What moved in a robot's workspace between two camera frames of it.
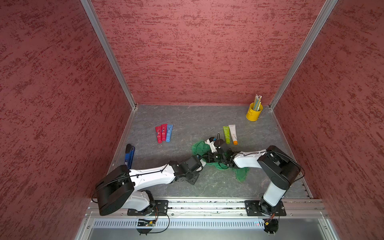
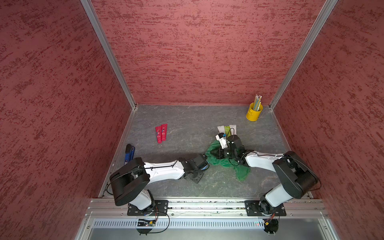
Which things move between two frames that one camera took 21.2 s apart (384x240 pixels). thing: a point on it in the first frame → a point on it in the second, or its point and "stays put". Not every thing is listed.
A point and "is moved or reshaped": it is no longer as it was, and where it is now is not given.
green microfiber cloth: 200,148 is moved or reshaped
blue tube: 169,128 → 206,166
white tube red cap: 203,162 is moved or reshaped
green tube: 227,134 stays put
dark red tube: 158,130 stays put
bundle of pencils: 257,101 stays put
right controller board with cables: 271,225 stays put
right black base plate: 256,208 stays put
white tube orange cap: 233,133 stays put
